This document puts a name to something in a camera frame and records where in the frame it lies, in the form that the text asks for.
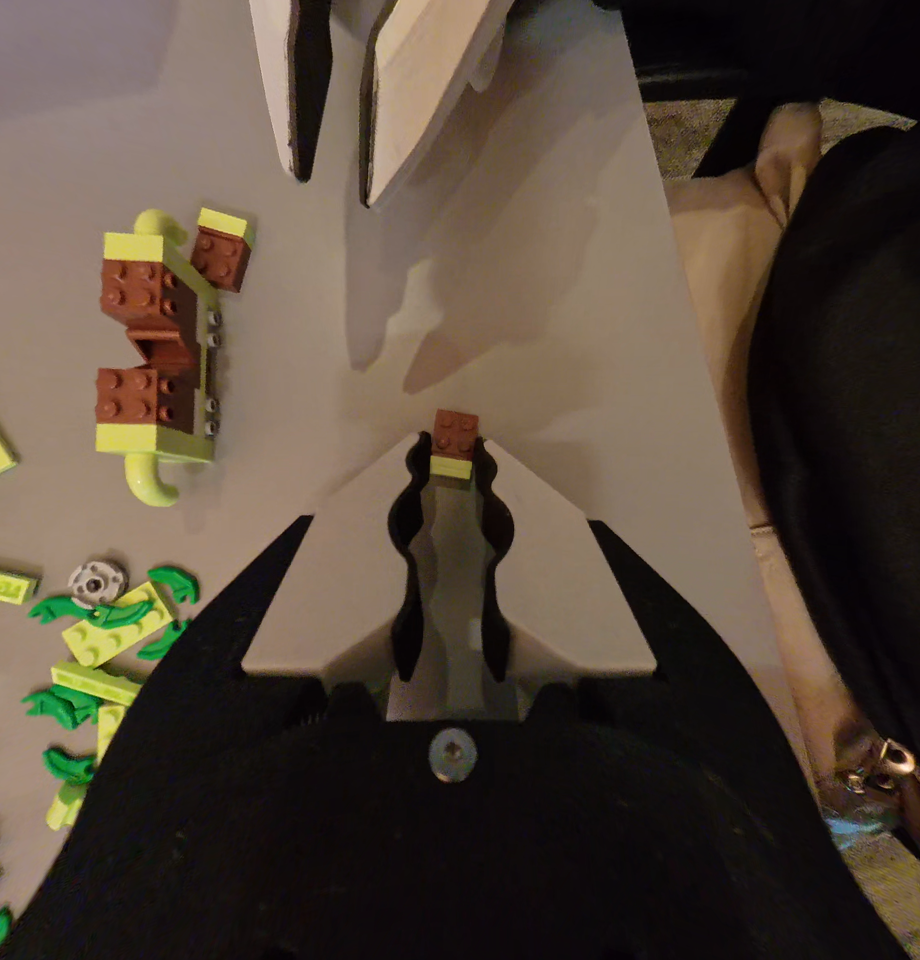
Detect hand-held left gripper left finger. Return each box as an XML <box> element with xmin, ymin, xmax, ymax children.
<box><xmin>241</xmin><ymin>431</ymin><xmax>431</xmax><ymax>702</ymax></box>

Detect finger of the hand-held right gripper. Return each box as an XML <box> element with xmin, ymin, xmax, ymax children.
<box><xmin>358</xmin><ymin>0</ymin><xmax>517</xmax><ymax>209</ymax></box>
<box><xmin>248</xmin><ymin>0</ymin><xmax>335</xmax><ymax>183</ymax></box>

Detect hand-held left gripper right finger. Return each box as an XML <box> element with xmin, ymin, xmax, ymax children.
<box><xmin>473</xmin><ymin>438</ymin><xmax>657</xmax><ymax>702</ymax></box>

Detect small brown and lime brick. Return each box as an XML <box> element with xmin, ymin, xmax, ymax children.
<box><xmin>190</xmin><ymin>207</ymin><xmax>257</xmax><ymax>294</ymax></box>
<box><xmin>430</xmin><ymin>409</ymin><xmax>481</xmax><ymax>481</ymax></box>

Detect brown lime brick build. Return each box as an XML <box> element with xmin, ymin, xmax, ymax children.
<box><xmin>94</xmin><ymin>208</ymin><xmax>222</xmax><ymax>510</ymax></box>

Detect scattered lime bricks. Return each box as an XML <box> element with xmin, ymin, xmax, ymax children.
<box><xmin>0</xmin><ymin>390</ymin><xmax>176</xmax><ymax>834</ymax></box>

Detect grey round brick piece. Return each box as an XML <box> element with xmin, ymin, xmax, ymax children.
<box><xmin>67</xmin><ymin>560</ymin><xmax>129</xmax><ymax>610</ymax></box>

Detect scattered green leaf pieces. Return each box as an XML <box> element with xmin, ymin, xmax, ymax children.
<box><xmin>0</xmin><ymin>566</ymin><xmax>200</xmax><ymax>946</ymax></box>

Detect beige cloth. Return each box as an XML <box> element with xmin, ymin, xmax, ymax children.
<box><xmin>666</xmin><ymin>101</ymin><xmax>881</xmax><ymax>759</ymax></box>

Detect brown strap with metal clasp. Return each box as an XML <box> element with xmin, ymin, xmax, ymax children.
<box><xmin>835</xmin><ymin>735</ymin><xmax>920</xmax><ymax>834</ymax></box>

